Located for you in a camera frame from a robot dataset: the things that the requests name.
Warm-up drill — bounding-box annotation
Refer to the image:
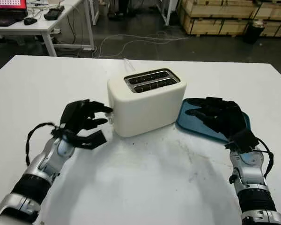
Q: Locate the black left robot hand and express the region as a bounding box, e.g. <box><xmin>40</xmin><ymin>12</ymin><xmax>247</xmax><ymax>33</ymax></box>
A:
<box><xmin>59</xmin><ymin>99</ymin><xmax>113</xmax><ymax>136</ymax></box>

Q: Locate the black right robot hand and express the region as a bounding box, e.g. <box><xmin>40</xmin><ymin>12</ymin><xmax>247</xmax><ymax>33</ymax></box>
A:
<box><xmin>186</xmin><ymin>97</ymin><xmax>248</xmax><ymax>141</ymax></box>

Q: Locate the cream white two-slot toaster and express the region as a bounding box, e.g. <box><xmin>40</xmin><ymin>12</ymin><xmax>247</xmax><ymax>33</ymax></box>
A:
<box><xmin>106</xmin><ymin>67</ymin><xmax>187</xmax><ymax>138</ymax></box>

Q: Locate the blue plastic tray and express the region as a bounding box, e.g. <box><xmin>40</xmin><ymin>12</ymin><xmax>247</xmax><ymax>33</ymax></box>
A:
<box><xmin>175</xmin><ymin>97</ymin><xmax>251</xmax><ymax>144</ymax></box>

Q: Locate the black trash bin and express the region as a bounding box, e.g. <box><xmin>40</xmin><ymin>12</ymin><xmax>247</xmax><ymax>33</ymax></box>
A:
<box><xmin>243</xmin><ymin>20</ymin><xmax>266</xmax><ymax>45</ymax></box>

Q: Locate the wooden plywood crate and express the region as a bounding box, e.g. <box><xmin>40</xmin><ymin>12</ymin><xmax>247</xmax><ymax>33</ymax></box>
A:
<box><xmin>183</xmin><ymin>16</ymin><xmax>251</xmax><ymax>36</ymax></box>
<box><xmin>257</xmin><ymin>0</ymin><xmax>281</xmax><ymax>21</ymax></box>
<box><xmin>181</xmin><ymin>0</ymin><xmax>261</xmax><ymax>20</ymax></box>
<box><xmin>261</xmin><ymin>19</ymin><xmax>281</xmax><ymax>38</ymax></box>

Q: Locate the white office desk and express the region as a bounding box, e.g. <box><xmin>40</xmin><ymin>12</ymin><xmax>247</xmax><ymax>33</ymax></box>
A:
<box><xmin>0</xmin><ymin>0</ymin><xmax>96</xmax><ymax>57</ymax></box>

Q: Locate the black handheld controller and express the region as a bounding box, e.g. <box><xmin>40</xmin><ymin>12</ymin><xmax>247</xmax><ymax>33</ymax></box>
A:
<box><xmin>44</xmin><ymin>6</ymin><xmax>65</xmax><ymax>21</ymax></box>

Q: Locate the person in dark trousers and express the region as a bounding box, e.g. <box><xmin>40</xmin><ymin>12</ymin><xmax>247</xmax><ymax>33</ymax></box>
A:
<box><xmin>107</xmin><ymin>0</ymin><xmax>136</xmax><ymax>21</ymax></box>

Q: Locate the black laptop with lit screen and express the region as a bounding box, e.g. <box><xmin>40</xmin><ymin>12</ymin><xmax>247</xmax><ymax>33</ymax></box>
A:
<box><xmin>0</xmin><ymin>0</ymin><xmax>29</xmax><ymax>27</ymax></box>

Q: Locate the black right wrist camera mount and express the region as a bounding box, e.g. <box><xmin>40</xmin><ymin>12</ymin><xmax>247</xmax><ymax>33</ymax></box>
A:
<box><xmin>224</xmin><ymin>130</ymin><xmax>260</xmax><ymax>153</ymax></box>

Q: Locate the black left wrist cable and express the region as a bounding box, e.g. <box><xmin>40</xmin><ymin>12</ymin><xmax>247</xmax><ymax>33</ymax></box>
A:
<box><xmin>25</xmin><ymin>122</ymin><xmax>62</xmax><ymax>166</ymax></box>

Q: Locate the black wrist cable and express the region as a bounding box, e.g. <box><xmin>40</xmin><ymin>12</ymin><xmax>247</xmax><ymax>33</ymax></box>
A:
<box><xmin>250</xmin><ymin>137</ymin><xmax>275</xmax><ymax>177</ymax></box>
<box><xmin>25</xmin><ymin>122</ymin><xmax>62</xmax><ymax>166</ymax></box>

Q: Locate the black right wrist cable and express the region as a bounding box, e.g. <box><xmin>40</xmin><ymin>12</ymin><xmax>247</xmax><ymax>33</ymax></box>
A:
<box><xmin>250</xmin><ymin>137</ymin><xmax>275</xmax><ymax>177</ymax></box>

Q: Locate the white toaster power cord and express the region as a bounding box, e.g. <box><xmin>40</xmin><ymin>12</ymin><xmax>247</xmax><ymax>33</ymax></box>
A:
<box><xmin>123</xmin><ymin>58</ymin><xmax>136</xmax><ymax>72</ymax></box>

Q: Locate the white cable on floor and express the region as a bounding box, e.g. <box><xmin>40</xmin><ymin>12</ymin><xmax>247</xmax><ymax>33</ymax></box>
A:
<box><xmin>92</xmin><ymin>30</ymin><xmax>193</xmax><ymax>59</ymax></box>

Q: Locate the white table leg frame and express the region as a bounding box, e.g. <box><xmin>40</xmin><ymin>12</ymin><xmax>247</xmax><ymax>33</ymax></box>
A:
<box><xmin>88</xmin><ymin>0</ymin><xmax>101</xmax><ymax>26</ymax></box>
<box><xmin>157</xmin><ymin>0</ymin><xmax>172</xmax><ymax>26</ymax></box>

